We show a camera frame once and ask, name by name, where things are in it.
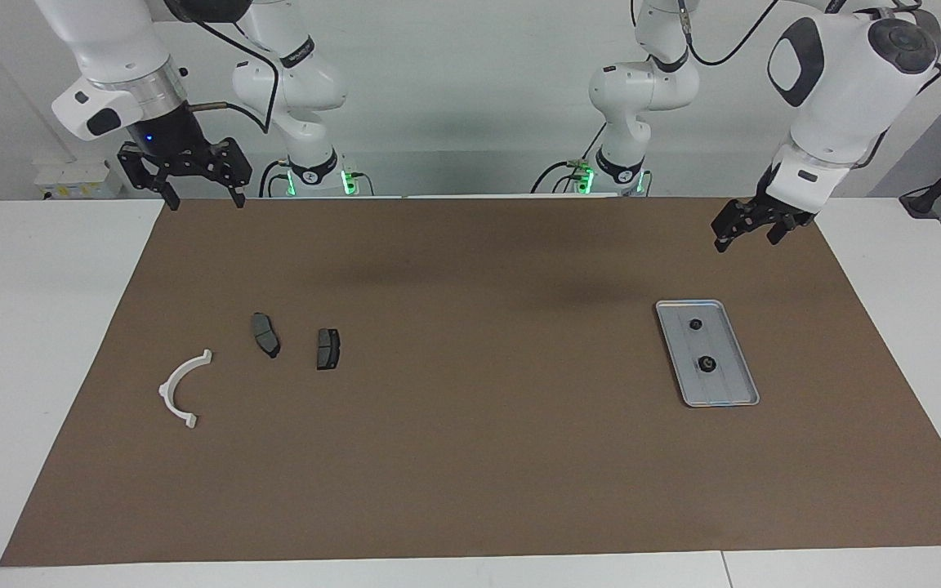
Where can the white box with yellow label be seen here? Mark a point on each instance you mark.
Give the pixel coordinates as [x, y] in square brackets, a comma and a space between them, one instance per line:
[78, 178]

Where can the short grey brake pad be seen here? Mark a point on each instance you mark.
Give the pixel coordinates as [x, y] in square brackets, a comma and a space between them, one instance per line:
[327, 349]

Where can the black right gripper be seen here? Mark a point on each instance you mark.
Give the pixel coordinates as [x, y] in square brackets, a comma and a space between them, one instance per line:
[172, 151]

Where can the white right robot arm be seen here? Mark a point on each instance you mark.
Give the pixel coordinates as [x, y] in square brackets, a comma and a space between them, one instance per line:
[111, 41]

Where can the brown table mat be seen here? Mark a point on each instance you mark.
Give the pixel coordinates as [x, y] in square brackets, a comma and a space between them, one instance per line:
[438, 474]

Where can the white semicircular bracket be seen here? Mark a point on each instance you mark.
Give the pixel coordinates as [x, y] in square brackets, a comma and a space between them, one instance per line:
[170, 381]

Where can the silver metal tray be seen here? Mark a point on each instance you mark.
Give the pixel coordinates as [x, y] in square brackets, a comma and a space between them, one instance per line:
[724, 388]

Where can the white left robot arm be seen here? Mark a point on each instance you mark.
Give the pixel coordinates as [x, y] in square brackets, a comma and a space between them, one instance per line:
[838, 90]

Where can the large black bearing gear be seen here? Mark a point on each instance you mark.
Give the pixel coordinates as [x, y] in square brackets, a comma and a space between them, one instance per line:
[706, 364]

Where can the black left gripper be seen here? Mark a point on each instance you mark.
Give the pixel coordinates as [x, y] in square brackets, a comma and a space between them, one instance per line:
[782, 211]

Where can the long grey brake pad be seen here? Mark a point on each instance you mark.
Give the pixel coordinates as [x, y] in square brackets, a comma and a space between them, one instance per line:
[265, 333]

